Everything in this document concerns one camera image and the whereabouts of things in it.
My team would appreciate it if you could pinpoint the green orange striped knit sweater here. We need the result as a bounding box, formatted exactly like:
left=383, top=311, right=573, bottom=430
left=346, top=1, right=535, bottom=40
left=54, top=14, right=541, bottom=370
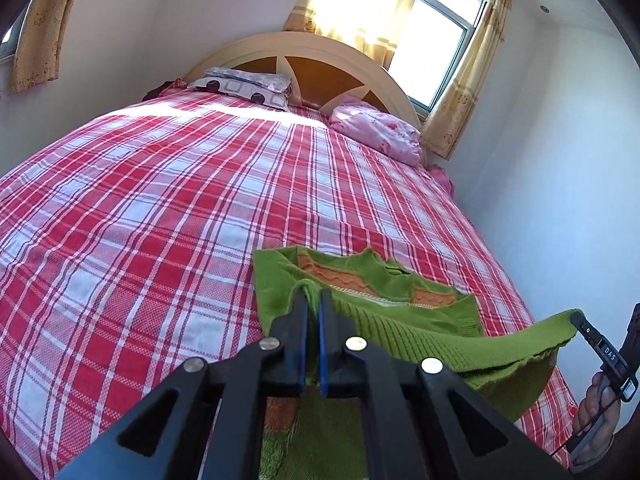
left=254, top=246, right=577, bottom=479

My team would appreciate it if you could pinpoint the person right hand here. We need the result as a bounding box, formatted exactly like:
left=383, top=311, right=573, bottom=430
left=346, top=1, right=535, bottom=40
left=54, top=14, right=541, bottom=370
left=569, top=372, right=623, bottom=468

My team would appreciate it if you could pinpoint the red white plaid bedsheet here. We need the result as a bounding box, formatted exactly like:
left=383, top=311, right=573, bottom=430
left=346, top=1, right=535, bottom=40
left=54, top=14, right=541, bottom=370
left=0, top=91, right=582, bottom=478

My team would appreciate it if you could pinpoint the pink cloth beside bed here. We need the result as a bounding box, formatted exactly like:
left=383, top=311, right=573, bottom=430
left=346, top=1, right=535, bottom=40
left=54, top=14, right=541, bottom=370
left=426, top=165, right=454, bottom=198

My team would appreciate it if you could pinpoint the pink pillow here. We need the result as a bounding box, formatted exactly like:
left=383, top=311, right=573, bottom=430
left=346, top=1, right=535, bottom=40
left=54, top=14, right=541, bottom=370
left=329, top=99, right=422, bottom=167

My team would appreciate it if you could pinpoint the yellow curtain right of back window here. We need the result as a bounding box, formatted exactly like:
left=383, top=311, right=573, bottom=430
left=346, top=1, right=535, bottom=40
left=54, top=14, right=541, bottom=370
left=421, top=0, right=512, bottom=159

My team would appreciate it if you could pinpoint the yellow curtain of window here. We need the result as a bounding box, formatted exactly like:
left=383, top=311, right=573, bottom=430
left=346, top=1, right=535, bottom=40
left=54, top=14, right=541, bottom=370
left=421, top=0, right=512, bottom=159
left=283, top=0, right=416, bottom=68

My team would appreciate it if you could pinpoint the dark cloth at bed corner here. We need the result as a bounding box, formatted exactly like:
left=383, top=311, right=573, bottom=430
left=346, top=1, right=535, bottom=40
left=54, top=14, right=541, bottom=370
left=142, top=78, right=186, bottom=101

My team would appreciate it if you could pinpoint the white grey patterned pillow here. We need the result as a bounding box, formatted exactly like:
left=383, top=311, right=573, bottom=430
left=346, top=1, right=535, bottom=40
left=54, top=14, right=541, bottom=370
left=188, top=67, right=292, bottom=112

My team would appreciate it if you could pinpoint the beige wooden arched headboard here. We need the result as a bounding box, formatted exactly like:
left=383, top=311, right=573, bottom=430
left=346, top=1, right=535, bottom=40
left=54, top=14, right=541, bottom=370
left=183, top=32, right=420, bottom=128

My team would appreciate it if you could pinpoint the back window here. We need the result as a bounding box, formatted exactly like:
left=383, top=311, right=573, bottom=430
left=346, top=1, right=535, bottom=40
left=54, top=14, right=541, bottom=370
left=388, top=0, right=485, bottom=116

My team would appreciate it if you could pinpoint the yellow curtain at side window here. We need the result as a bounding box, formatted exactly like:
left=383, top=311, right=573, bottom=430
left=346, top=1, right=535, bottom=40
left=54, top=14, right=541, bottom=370
left=10, top=0, right=75, bottom=94

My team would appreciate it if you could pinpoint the yellow curtain left of back window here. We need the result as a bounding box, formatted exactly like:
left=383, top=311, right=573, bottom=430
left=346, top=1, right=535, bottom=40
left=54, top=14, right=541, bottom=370
left=283, top=0, right=416, bottom=68

